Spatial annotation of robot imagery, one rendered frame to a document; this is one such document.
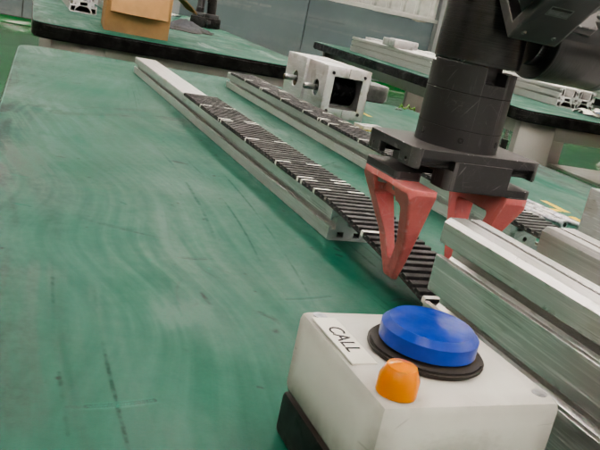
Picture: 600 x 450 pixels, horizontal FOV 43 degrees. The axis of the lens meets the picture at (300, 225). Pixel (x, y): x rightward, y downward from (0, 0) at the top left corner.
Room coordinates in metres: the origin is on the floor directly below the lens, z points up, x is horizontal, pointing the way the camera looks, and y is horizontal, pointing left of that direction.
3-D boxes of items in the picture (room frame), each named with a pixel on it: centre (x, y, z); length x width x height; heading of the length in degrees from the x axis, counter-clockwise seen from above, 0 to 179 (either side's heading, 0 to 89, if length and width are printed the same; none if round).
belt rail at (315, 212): (1.07, 0.16, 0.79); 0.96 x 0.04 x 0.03; 25
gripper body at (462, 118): (0.52, -0.09, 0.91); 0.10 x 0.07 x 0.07; 116
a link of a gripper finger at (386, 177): (0.52, -0.08, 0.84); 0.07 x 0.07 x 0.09; 26
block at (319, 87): (1.47, 0.00, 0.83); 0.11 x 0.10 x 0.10; 113
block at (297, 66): (1.58, 0.04, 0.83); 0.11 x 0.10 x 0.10; 116
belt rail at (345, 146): (1.15, -0.01, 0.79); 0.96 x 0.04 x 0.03; 25
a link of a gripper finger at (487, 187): (0.53, -0.10, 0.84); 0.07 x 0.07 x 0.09; 26
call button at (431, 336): (0.29, -0.06, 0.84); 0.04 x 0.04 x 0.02
